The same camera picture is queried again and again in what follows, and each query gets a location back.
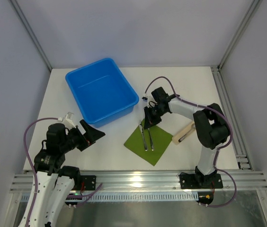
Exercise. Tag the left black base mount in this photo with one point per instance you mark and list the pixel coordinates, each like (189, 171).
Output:
(87, 183)

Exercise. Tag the blue plastic bin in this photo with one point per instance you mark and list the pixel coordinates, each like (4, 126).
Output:
(101, 92)

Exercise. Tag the silver spoon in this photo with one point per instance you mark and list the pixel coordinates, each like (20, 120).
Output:
(186, 135)

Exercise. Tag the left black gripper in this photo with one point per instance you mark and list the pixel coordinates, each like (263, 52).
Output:
(83, 138)

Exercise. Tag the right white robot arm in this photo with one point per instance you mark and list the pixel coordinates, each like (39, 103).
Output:
(210, 125)

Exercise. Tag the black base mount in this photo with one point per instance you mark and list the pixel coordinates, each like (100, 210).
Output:
(87, 183)
(199, 181)

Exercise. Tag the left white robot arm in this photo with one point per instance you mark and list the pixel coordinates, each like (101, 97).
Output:
(52, 181)

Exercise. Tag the aluminium frame post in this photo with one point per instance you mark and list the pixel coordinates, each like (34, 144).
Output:
(248, 16)
(24, 21)

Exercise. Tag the silver table knife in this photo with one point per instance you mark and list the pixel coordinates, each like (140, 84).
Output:
(143, 137)

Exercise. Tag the white slotted cable duct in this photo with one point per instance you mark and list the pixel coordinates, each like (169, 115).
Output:
(144, 196)

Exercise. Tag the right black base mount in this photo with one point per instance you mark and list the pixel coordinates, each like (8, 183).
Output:
(199, 181)

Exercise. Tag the green paper napkin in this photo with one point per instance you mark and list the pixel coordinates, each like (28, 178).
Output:
(161, 140)

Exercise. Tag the silver fork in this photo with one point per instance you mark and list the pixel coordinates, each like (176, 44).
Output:
(151, 140)

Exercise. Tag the aluminium front rail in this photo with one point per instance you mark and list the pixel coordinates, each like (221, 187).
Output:
(166, 181)

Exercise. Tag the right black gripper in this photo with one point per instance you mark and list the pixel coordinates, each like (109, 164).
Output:
(152, 116)

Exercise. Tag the beige cutlery tray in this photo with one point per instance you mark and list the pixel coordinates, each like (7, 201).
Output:
(184, 133)

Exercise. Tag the right aluminium frame post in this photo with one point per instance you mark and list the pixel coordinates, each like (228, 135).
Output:
(248, 16)

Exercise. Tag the right aluminium side rail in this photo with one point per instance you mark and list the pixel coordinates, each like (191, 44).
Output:
(239, 146)

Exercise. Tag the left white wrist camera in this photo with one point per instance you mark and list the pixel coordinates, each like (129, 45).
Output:
(67, 121)

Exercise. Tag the left aluminium frame post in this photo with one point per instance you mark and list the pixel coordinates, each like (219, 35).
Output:
(24, 21)

